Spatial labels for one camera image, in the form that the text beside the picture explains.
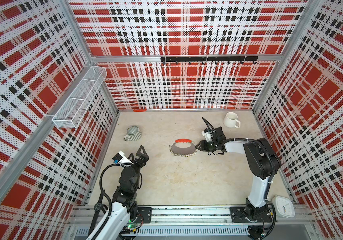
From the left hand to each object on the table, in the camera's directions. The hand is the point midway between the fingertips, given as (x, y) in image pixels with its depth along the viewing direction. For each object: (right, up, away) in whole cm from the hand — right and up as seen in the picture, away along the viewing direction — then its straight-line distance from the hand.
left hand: (139, 151), depth 80 cm
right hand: (+34, -1, +17) cm, 39 cm away
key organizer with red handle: (+24, -3, +17) cm, 29 cm away
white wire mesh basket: (-48, +21, +14) cm, 54 cm away
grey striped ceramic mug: (-11, +8, +24) cm, 27 cm away
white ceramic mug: (+58, +18, +25) cm, 66 cm away
